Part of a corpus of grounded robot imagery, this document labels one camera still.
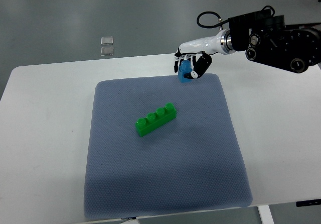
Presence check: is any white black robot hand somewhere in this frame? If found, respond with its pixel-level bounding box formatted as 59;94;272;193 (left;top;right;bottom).
174;30;235;79

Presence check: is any small blue block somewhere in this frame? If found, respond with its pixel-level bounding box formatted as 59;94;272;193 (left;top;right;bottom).
178;60;192;83

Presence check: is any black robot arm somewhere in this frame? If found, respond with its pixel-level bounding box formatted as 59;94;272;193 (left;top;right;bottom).
213;6;320;73

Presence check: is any long green block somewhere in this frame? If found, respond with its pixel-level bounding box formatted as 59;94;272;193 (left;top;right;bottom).
135;102;177;137

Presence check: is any lower metal floor plate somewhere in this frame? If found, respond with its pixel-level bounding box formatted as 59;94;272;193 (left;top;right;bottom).
100;46;114;56

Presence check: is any metal floor plate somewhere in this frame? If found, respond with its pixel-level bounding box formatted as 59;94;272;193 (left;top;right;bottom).
100;36;114;46
100;46;114;56

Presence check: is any upper metal floor plate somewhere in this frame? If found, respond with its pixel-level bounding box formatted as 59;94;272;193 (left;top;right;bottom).
100;36;114;46

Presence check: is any grey-blue textured mat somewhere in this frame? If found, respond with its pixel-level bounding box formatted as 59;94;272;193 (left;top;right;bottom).
84;74;253;219

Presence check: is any white table leg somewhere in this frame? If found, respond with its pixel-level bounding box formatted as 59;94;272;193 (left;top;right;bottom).
257;205;274;224

